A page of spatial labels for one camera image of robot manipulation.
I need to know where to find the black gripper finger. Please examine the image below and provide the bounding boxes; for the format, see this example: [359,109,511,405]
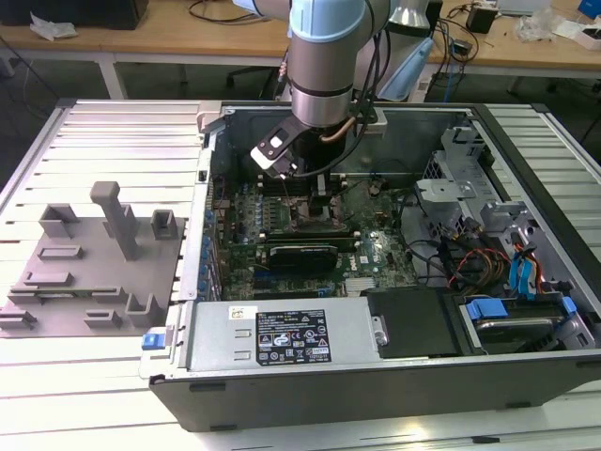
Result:
[309,173,336,222]

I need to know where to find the CPU socket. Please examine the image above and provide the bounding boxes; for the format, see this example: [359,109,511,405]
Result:
[289,194,351,232]

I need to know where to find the black RAM slot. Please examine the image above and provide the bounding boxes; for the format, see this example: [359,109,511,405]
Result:
[260,171,348,184]
[257,233,362,243]
[260,182,348,196]
[257,227,361,236]

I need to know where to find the black graphics card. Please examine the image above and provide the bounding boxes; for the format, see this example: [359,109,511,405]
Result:
[266,241,340,274]

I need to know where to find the green motherboard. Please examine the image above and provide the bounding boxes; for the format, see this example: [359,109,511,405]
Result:
[209,176,420,303]

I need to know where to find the silver chipset heatsink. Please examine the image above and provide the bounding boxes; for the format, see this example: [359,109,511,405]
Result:
[345,276,378,298]

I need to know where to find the white plastic case latch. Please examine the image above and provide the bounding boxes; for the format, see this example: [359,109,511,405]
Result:
[195,101,223,137]

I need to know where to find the silver metal drive cage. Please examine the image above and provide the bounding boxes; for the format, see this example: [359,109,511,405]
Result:
[413,125,541,248]

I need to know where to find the black plastic shroud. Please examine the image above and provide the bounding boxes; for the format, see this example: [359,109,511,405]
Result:
[363,287,466,361]

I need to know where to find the grey power supply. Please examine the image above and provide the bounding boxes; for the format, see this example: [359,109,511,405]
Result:
[185,299,382,373]

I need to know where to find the black open PC case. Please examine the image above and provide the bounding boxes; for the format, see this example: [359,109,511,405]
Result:
[139,101,601,433]

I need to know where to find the small black power adapter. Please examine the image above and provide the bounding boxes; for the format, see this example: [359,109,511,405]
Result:
[466,5,498,35]

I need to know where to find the blue plastic case latch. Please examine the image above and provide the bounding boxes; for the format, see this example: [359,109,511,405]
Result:
[140,331,166,352]

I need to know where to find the hard disk in blue carrier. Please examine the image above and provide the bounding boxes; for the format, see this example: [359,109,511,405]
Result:
[463,294,578,356]

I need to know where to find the grey plastic parts rack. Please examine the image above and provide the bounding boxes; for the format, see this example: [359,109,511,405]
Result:
[0,180,185,339]

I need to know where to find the clear plastic bags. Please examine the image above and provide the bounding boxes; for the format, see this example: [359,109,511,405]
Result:
[514,7,558,42]

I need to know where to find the large black box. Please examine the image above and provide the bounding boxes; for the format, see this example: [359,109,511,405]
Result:
[0,0,150,30]

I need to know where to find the crumpled white plastic wrap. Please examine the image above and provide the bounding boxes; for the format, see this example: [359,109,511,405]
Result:
[29,11,79,39]

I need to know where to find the white cardboard box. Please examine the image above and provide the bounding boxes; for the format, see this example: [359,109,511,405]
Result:
[553,18,601,51]

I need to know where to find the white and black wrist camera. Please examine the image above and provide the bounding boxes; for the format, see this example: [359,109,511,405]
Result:
[250,117,306,179]

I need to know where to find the black round cable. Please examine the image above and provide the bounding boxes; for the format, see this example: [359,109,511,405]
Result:
[398,187,452,288]

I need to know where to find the blue network cable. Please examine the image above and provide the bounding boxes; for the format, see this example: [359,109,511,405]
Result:
[443,63,457,103]

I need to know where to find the yellow red black wire bundle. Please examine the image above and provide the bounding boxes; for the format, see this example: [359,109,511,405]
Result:
[440,233,514,291]

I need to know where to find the wooden desk white frame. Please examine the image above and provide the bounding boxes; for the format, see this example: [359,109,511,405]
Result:
[0,21,292,100]
[429,2,601,95]

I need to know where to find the blue flat data wire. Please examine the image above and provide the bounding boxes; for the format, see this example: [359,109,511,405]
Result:
[509,248,542,303]

